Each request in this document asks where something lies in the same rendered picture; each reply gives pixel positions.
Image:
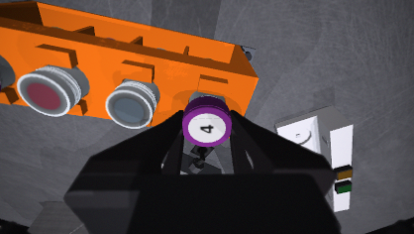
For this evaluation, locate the black table edge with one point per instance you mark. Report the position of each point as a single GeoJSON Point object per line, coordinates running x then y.
{"type": "Point", "coordinates": [378, 231]}

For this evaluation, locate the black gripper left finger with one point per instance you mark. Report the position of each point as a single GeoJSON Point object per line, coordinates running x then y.
{"type": "Point", "coordinates": [144, 153]}

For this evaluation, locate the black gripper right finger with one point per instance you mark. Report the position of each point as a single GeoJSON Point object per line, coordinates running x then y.
{"type": "Point", "coordinates": [274, 154]}

